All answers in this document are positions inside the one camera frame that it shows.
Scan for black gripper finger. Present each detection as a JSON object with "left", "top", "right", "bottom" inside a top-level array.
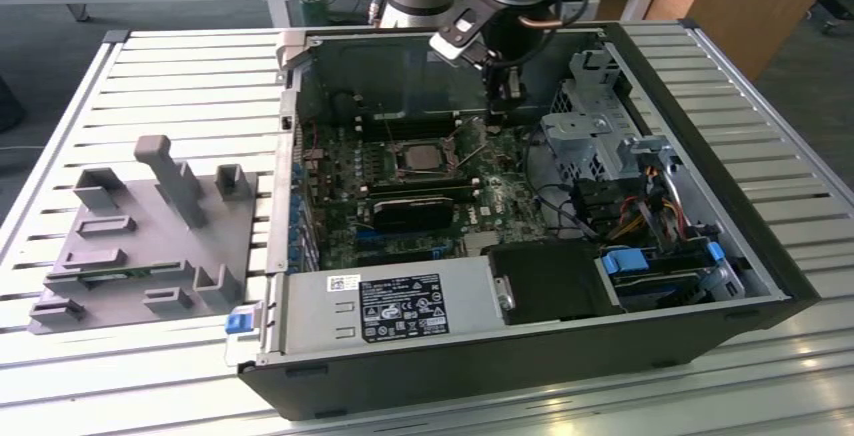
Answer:
[{"left": 484, "top": 63, "right": 528, "bottom": 126}]

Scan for silver CPU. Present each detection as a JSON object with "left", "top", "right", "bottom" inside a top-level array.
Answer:
[{"left": 397, "top": 144, "right": 447, "bottom": 171}]

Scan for CPU socket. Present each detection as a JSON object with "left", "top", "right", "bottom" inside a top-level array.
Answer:
[{"left": 392, "top": 139, "right": 465, "bottom": 180}]

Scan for metal socket cover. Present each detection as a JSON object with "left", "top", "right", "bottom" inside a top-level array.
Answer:
[{"left": 447, "top": 118, "right": 493, "bottom": 170}]

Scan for silver metal drive cage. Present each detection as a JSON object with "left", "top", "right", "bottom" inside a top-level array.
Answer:
[{"left": 536, "top": 48, "right": 682, "bottom": 185}]

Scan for black RAM slot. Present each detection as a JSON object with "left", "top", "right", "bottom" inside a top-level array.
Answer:
[
  {"left": 363, "top": 178, "right": 476, "bottom": 192},
  {"left": 364, "top": 185, "right": 479, "bottom": 202},
  {"left": 369, "top": 113, "right": 456, "bottom": 127},
  {"left": 379, "top": 124, "right": 461, "bottom": 140}
]

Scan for green motherboard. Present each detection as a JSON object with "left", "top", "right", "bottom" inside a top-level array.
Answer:
[{"left": 285, "top": 113, "right": 555, "bottom": 272}]

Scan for black graphics card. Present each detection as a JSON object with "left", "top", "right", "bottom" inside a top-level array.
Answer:
[{"left": 364, "top": 194, "right": 456, "bottom": 233}]

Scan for silver chipset heatsink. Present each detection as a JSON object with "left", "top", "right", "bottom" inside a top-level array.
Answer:
[{"left": 463, "top": 233, "right": 500, "bottom": 255}]

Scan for black expansion slot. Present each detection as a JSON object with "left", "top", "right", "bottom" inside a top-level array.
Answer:
[{"left": 352, "top": 250, "right": 449, "bottom": 265}]

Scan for wooden cabinet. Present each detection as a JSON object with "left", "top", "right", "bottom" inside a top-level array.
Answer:
[{"left": 643, "top": 0, "right": 854, "bottom": 82}]

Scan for black plastic drive box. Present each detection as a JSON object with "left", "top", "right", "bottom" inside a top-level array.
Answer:
[{"left": 483, "top": 240, "right": 628, "bottom": 327}]

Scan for blue disk carrier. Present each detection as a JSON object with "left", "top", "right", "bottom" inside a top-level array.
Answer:
[{"left": 596, "top": 247, "right": 712, "bottom": 310}]

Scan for black office chair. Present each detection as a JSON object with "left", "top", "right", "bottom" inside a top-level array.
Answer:
[{"left": 814, "top": 0, "right": 854, "bottom": 37}]

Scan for grey power supply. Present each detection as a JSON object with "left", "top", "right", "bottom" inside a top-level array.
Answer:
[{"left": 256, "top": 255, "right": 515, "bottom": 365}]

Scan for black PC case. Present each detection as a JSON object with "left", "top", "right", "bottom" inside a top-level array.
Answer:
[{"left": 236, "top": 19, "right": 822, "bottom": 422}]

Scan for blue case latch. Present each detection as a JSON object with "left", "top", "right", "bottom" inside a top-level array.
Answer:
[{"left": 224, "top": 305, "right": 263, "bottom": 337}]

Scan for grey parts rack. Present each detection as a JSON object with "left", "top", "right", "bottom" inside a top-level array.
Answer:
[{"left": 24, "top": 134, "right": 263, "bottom": 337}]

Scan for green RAM stick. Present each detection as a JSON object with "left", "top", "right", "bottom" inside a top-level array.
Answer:
[{"left": 77, "top": 266, "right": 153, "bottom": 283}]

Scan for black camera cable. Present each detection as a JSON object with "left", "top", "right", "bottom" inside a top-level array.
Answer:
[{"left": 476, "top": 29, "right": 559, "bottom": 67}]

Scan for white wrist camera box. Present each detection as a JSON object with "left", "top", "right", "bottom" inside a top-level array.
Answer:
[{"left": 428, "top": 0, "right": 500, "bottom": 65}]

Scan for wire locking lever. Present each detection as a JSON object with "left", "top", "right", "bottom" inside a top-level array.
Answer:
[{"left": 459, "top": 136, "right": 500, "bottom": 168}]

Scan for black wire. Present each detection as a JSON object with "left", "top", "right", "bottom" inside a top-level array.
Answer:
[{"left": 525, "top": 125, "right": 601, "bottom": 240}]

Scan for red yellow wire bundle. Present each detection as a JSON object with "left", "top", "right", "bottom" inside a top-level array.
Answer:
[{"left": 616, "top": 194, "right": 688, "bottom": 242}]

